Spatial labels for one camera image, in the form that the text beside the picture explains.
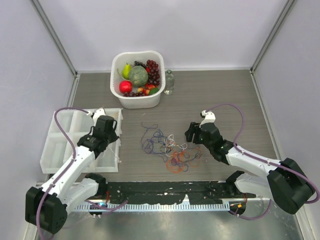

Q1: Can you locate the coloured wire bundle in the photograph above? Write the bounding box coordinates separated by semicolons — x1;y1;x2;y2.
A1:
159;142;203;175

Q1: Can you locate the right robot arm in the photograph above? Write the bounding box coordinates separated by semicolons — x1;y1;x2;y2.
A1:
184;122;316;215

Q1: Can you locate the white wire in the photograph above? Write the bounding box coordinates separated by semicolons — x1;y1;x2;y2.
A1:
98;134;123;165

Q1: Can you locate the red apple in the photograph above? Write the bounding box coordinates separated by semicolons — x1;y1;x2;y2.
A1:
119;80;133;94

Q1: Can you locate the clear plastic bottle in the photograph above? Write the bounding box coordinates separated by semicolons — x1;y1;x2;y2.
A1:
163;69;175;95

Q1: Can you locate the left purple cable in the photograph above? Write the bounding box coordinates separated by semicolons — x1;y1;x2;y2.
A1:
36;106;130;238

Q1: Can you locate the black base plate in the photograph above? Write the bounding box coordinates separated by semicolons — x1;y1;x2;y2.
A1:
88;181;256;205

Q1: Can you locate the red grape bunch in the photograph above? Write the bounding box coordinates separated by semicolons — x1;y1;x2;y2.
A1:
146;59;161;86

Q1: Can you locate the peach fruit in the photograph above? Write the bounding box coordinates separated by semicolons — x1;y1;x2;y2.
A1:
136;84;157;96

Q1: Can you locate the dark cherries front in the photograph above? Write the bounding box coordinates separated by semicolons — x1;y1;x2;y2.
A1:
123;91;145;97

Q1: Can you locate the green melon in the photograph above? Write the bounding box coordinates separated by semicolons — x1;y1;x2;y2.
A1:
129;66;149;88

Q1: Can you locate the green lime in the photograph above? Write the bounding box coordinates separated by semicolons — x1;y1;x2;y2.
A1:
148;87;159;96

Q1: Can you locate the blue wire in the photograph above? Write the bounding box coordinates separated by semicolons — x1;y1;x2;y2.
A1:
144;129;167;155

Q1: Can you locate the purple wire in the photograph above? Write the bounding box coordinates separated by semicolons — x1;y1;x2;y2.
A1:
140;121;168;163

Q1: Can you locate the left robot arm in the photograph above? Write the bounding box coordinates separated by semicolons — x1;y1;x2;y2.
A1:
25;115;119;234

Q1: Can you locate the green pear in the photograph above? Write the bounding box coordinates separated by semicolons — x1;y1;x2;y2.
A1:
122;64;132;80

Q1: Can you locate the slotted cable duct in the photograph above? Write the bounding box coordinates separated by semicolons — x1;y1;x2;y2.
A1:
73;201;230;213

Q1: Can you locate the white fruit basket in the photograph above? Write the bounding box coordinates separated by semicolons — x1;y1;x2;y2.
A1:
110;50;166;109

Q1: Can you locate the dark grape bunch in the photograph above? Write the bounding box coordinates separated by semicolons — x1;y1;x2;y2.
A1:
134;61;147;69

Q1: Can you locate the white compartment tray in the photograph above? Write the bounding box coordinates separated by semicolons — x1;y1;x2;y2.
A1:
39;109;121;174

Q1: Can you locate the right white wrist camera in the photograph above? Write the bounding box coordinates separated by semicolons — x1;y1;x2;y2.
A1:
199;110;216;126

